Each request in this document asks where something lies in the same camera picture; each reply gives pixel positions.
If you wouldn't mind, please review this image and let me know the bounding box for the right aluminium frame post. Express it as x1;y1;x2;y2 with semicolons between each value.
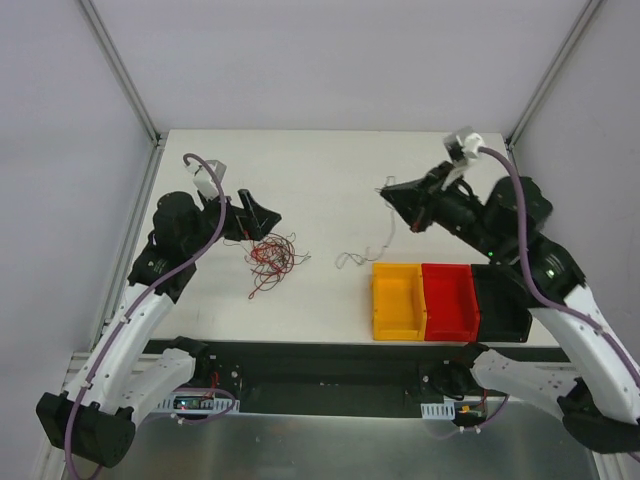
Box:
505;0;607;153

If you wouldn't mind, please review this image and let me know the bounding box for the white thin wire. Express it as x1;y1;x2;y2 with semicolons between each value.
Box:
334;174;399;270

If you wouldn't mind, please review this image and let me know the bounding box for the red wire bundle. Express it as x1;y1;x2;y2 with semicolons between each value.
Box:
222;229;314;300

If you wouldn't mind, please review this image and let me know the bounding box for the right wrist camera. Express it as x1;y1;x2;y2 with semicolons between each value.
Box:
443;126;486;167

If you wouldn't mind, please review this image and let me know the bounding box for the left aluminium frame post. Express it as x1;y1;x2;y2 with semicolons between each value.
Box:
76;0;162;146

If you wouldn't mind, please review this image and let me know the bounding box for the left white cable duct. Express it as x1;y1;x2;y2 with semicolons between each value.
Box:
153;392;240;415

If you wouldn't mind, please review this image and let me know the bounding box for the metal front panel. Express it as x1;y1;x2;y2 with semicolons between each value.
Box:
100;401;599;479

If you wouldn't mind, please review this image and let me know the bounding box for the aluminium frame post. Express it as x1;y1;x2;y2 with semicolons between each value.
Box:
505;0;607;153
76;0;162;146

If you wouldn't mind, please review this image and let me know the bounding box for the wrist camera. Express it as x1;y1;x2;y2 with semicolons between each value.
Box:
188;160;227;202
443;126;486;167

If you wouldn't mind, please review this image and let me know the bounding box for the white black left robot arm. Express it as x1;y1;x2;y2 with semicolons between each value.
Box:
36;189;281;468

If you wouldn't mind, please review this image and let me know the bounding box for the red plastic bin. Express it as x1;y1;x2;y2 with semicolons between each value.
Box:
421;263;481;343

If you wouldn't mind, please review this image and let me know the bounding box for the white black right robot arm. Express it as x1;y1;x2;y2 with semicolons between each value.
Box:
380;162;639;456

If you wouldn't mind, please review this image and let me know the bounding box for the black plastic bin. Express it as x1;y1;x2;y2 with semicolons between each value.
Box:
471;264;532;343

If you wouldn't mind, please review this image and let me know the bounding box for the right white cable duct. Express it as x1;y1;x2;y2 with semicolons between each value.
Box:
420;401;456;421

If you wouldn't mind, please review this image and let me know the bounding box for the white cable duct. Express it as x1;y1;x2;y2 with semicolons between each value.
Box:
420;401;456;421
153;392;240;415

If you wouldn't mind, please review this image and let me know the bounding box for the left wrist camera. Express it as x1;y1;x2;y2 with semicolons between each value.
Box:
188;160;227;202

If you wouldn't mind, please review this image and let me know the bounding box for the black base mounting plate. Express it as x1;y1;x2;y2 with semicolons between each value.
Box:
152;339;514;416

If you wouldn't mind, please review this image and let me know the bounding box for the yellow plastic bin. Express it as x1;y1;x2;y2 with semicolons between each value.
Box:
371;263;427;342

